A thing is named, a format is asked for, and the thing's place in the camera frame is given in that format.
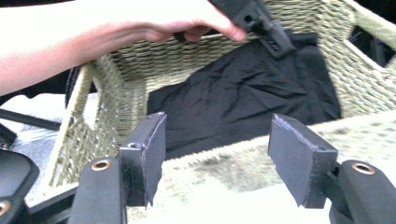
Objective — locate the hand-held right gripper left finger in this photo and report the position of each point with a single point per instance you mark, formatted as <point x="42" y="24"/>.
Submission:
<point x="143" y="161"/>

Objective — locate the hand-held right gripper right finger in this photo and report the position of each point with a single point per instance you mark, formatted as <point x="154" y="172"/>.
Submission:
<point x="302" y="161"/>

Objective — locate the black cloth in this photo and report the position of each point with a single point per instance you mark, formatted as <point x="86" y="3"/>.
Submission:
<point x="243" y="93"/>

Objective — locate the green woven basket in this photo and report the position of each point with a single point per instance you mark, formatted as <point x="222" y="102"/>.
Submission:
<point x="130" y="71"/>

